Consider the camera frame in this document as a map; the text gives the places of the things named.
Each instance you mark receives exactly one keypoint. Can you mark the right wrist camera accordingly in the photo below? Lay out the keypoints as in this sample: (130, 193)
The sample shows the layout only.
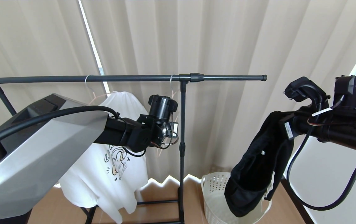
(299, 90)

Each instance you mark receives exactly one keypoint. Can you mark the black garment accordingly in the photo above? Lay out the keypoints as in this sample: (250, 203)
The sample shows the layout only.
(258, 161)

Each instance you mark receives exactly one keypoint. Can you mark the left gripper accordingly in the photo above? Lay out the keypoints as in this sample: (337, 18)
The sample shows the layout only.
(169, 132)

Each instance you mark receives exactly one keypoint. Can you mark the black clothes rack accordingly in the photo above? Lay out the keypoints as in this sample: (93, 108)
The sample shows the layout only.
(134, 77)

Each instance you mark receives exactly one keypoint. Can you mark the white laundry basket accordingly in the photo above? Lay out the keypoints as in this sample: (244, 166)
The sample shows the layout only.
(212, 199)

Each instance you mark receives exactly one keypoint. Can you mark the beige curtain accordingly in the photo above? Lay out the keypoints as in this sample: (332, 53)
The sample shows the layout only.
(227, 37)

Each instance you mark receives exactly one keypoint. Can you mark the white printed shirt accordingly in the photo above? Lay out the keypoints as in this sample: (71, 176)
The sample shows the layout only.
(118, 186)

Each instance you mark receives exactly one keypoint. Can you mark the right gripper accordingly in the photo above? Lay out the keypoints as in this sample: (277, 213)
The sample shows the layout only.
(336, 130)

